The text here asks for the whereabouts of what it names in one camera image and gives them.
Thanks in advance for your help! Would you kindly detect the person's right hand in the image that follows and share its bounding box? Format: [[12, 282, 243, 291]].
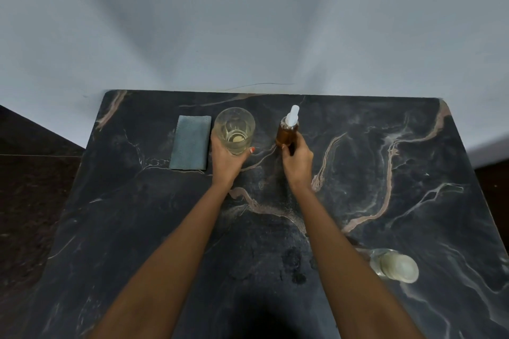
[[280, 131, 315, 194]]

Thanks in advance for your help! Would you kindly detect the person's left hand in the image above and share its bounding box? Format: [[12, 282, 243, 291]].
[[209, 129, 256, 189]]

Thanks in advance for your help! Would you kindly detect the small clear pump bottle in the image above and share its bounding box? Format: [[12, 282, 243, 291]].
[[275, 116, 300, 157]]

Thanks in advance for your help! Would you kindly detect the clear drinking glass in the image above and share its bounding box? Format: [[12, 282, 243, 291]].
[[213, 107, 257, 156]]

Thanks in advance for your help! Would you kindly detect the grey-blue cloth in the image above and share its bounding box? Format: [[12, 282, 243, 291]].
[[169, 114, 213, 172]]

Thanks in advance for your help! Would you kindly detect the white pump dispenser head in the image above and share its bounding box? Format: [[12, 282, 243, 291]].
[[284, 104, 301, 130]]

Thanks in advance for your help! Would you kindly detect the mouthwash bottle with blue label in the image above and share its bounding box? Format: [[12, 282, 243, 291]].
[[356, 247, 394, 281]]

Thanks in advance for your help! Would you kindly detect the translucent mouthwash bottle cap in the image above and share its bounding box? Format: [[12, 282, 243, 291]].
[[380, 251, 420, 284]]

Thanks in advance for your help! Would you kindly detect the person's left forearm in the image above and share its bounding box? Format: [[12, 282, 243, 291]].
[[89, 182, 239, 339]]

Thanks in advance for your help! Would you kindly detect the person's right forearm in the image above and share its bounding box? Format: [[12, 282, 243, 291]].
[[292, 186, 426, 339]]

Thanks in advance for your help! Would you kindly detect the black marble table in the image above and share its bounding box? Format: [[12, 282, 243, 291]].
[[23, 90, 509, 339]]

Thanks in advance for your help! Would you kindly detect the dark wooden cabinet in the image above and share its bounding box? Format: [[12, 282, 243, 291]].
[[475, 159, 509, 256]]

